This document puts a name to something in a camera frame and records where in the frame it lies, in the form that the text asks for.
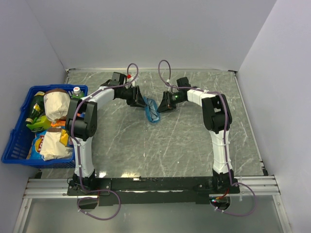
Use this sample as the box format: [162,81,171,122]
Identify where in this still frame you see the dark green glass bottle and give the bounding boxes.
[25,91,45,124]

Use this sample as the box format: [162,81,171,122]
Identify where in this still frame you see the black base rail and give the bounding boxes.
[67,176,240,206]

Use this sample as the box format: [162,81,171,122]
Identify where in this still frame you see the blue yellow chips bag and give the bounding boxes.
[26,131,47,160]

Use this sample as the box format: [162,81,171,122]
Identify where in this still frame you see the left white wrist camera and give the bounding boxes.
[126,74,139,87]

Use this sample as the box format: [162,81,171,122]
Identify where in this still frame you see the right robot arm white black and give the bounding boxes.
[157,77,234,193]

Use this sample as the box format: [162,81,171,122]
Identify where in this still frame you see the blue plastic basket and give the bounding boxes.
[1,84,75,169]

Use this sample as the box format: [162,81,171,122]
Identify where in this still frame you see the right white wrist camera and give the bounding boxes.
[165,79,177,93]

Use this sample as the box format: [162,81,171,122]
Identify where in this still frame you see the brown white paper bag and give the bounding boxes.
[44,88,70,122]

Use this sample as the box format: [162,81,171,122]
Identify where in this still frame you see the lime green snack pack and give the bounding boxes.
[26,115,51,132]

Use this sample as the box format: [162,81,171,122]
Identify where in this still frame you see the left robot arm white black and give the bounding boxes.
[65,72,146,195]

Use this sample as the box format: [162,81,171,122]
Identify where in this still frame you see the orange snack pack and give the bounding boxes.
[47,109,73,127]

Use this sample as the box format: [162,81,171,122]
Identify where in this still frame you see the black thin sunglasses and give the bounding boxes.
[146,99,160,122]

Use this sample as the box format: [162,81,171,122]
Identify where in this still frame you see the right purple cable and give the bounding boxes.
[157,59,257,217]

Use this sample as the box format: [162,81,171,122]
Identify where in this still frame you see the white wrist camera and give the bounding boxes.
[165,79,177,93]
[126,74,139,87]

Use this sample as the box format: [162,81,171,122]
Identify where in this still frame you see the green bottle white cap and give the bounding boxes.
[72,86,84,99]

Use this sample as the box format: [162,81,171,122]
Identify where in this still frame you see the blue translucent glasses case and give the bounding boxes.
[142,96,161,125]

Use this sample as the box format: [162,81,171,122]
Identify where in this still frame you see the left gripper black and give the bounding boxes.
[119,85,148,108]

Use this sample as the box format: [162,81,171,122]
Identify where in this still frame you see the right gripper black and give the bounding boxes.
[156,91,185,113]

